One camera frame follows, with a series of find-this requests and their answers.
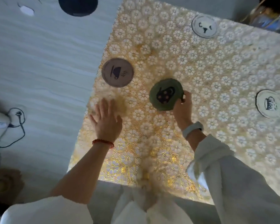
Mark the person's left hand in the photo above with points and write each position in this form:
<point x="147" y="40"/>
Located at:
<point x="106" y="125"/>

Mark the person's right hand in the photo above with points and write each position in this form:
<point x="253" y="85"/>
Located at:
<point x="184" y="111"/>

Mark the green coaster with spotted mug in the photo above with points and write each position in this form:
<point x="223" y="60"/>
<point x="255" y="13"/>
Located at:
<point x="158" y="102"/>

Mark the mauve coaster with cup print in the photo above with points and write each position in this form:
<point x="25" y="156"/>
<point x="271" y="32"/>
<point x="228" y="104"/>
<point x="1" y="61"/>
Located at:
<point x="121" y="79"/>

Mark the white coaster with kettle print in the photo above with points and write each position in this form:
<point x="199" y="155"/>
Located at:
<point x="205" y="32"/>

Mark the cream coaster with spotted mug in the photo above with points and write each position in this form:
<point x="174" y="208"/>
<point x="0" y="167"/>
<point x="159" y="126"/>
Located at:
<point x="269" y="111"/>

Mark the person's left forearm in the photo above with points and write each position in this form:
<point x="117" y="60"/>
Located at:
<point x="84" y="172"/>

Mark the person's right forearm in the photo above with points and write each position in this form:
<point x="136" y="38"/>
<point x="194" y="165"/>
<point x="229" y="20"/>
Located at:
<point x="235" y="184"/>

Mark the person's white clothing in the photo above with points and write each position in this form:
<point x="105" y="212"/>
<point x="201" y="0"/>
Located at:
<point x="49" y="212"/>

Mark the grey band smartwatch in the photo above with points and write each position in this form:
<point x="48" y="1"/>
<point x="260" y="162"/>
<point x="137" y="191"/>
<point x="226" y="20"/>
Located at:
<point x="191" y="129"/>

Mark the table with floral lace tablecloth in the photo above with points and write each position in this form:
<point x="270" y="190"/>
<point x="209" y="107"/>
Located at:
<point x="224" y="67"/>

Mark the brown woven object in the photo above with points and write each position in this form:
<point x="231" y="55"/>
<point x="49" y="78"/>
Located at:
<point x="7" y="184"/>

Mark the dark blue round stool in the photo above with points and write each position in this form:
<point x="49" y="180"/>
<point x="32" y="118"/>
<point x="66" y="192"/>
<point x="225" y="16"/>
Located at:
<point x="78" y="6"/>

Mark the white paper scrap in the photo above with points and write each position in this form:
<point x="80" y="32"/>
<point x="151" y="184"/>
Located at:
<point x="26" y="10"/>

